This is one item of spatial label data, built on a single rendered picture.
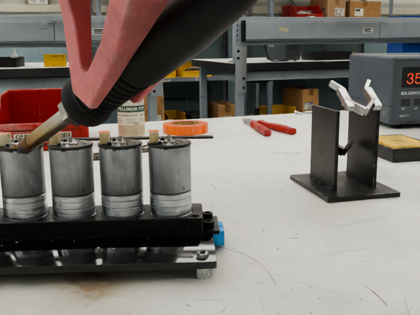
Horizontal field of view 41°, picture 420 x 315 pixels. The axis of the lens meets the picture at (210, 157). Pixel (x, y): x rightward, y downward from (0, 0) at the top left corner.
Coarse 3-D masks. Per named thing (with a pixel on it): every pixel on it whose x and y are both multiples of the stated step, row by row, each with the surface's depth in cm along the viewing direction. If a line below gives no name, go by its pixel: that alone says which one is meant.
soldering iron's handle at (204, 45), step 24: (192, 0) 19; (216, 0) 18; (240, 0) 18; (168, 24) 19; (192, 24) 19; (216, 24) 19; (144, 48) 20; (168, 48) 20; (192, 48) 20; (144, 72) 21; (168, 72) 21; (72, 96) 24; (120, 96) 23; (96, 120) 25
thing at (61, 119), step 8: (56, 112) 27; (64, 112) 25; (48, 120) 27; (56, 120) 26; (64, 120) 25; (72, 120) 25; (40, 128) 28; (48, 128) 27; (56, 128) 27; (32, 136) 28; (40, 136) 28; (48, 136) 28; (24, 144) 29; (32, 144) 28; (40, 144) 28; (24, 152) 29
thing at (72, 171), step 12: (60, 156) 31; (72, 156) 31; (84, 156) 31; (60, 168) 31; (72, 168) 31; (84, 168) 31; (60, 180) 31; (72, 180) 31; (84, 180) 31; (60, 192) 31; (72, 192) 31; (84, 192) 31; (60, 204) 31; (72, 204) 31; (84, 204) 31; (60, 216) 31; (72, 216) 31; (84, 216) 32
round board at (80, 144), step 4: (64, 140) 32; (68, 140) 32; (76, 140) 33; (80, 140) 33; (84, 140) 33; (48, 144) 31; (56, 144) 31; (60, 144) 31; (64, 144) 31; (72, 144) 31; (76, 144) 31; (80, 144) 31; (84, 144) 31; (88, 144) 31; (92, 144) 32; (52, 148) 31; (56, 148) 30; (60, 148) 30; (64, 148) 30; (68, 148) 30; (72, 148) 30; (76, 148) 30; (80, 148) 31
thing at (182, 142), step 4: (176, 140) 32; (180, 140) 32; (184, 140) 32; (188, 140) 32; (148, 144) 31; (152, 144) 31; (156, 144) 31; (160, 144) 31; (164, 144) 31; (172, 144) 31; (176, 144) 31; (180, 144) 31; (184, 144) 31; (188, 144) 31
